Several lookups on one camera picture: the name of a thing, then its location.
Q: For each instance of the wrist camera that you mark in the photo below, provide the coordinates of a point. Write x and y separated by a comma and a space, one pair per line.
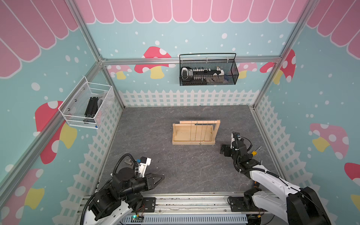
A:
235, 138
143, 163

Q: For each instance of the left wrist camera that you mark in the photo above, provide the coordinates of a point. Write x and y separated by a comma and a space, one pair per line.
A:
143, 163

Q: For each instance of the green lit circuit board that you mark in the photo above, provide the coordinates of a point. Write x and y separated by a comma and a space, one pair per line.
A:
137, 219

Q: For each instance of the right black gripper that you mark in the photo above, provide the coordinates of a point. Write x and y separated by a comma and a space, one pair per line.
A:
228, 148

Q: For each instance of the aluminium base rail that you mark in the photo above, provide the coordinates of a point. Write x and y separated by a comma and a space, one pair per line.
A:
195, 209

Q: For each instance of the wooden jewelry display stand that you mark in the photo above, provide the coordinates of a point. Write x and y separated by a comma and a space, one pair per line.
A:
195, 132

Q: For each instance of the yellow handled screwdriver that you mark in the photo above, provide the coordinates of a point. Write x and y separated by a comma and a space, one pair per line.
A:
254, 153

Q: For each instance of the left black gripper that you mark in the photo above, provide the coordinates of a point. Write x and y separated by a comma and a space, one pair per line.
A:
149, 182

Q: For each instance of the black box in white basket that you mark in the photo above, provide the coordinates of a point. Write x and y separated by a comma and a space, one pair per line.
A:
92, 107

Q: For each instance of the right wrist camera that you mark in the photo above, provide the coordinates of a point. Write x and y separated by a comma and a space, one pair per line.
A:
235, 138

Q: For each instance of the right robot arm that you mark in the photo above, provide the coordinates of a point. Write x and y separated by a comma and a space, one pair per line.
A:
291, 203

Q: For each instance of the black wire mesh basket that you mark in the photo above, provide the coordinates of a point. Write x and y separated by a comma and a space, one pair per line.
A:
210, 68

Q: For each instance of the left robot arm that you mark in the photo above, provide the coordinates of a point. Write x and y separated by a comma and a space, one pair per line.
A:
124, 188

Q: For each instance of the white wire mesh basket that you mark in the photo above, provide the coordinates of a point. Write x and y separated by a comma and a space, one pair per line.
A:
73, 108

